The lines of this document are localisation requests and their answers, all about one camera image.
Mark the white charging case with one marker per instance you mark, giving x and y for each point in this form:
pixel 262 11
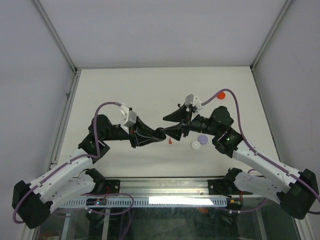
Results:
pixel 195 145

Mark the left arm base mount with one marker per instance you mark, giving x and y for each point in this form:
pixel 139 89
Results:
pixel 109 186

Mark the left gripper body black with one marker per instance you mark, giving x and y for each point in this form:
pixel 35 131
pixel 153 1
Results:
pixel 132 137

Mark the white slotted cable duct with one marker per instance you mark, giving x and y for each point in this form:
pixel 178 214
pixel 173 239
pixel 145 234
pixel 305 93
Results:
pixel 147 202

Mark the right aluminium frame post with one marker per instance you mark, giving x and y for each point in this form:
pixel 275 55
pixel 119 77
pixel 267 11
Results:
pixel 274 27

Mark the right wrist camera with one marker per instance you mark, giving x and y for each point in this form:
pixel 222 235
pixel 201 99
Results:
pixel 193 103

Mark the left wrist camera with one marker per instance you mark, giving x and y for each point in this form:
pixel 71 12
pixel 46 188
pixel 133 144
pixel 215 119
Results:
pixel 128 116

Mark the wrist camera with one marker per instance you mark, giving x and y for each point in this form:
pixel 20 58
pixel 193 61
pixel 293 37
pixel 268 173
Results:
pixel 128 116
pixel 193 103

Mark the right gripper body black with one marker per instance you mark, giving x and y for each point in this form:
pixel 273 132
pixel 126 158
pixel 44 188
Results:
pixel 186 123

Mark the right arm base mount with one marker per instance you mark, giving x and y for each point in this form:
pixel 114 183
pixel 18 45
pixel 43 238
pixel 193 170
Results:
pixel 219 187

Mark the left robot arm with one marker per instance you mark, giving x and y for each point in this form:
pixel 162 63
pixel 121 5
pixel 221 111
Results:
pixel 34 202

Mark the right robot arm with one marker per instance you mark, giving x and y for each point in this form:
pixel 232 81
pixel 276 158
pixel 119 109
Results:
pixel 294 190

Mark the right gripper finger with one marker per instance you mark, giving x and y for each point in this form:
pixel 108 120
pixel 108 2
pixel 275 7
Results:
pixel 181 115
pixel 174 132

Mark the purple charging case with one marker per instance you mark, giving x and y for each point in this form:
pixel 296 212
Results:
pixel 203 139

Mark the left aluminium frame post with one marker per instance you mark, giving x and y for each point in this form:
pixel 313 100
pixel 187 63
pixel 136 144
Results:
pixel 54 34

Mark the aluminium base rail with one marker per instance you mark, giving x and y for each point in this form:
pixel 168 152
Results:
pixel 168 186

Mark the aluminium frame post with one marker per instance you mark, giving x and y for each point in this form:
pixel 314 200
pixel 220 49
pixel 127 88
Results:
pixel 274 27
pixel 54 34

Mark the orange round case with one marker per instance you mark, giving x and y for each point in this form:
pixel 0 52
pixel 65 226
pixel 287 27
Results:
pixel 221 95

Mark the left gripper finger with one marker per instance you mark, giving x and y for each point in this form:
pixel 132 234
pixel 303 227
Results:
pixel 142 129
pixel 146 140

